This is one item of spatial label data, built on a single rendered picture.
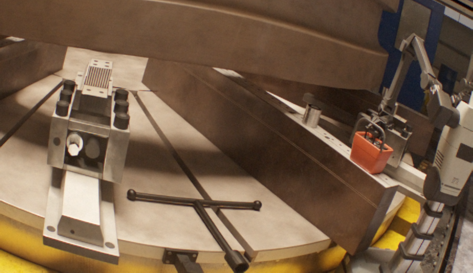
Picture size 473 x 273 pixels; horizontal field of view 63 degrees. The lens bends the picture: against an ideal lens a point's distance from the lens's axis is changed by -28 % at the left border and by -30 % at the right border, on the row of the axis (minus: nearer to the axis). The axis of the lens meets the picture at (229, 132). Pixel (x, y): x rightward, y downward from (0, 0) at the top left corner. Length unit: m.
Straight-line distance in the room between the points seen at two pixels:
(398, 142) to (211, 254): 1.70
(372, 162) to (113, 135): 1.09
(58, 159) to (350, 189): 1.28
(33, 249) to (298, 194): 1.39
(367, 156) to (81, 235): 1.28
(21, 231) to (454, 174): 1.92
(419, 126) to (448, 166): 2.54
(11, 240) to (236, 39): 1.42
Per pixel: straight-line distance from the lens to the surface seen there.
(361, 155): 2.19
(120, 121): 1.79
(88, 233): 1.63
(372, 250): 2.48
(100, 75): 1.93
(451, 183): 2.03
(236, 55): 2.24
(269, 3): 2.40
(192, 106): 3.11
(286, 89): 4.30
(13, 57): 2.87
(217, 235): 2.00
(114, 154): 1.83
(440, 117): 1.86
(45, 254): 1.97
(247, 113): 2.72
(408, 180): 3.34
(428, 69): 2.09
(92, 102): 1.85
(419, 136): 4.54
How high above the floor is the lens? 1.35
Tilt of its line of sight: 19 degrees down
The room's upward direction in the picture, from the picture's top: 17 degrees clockwise
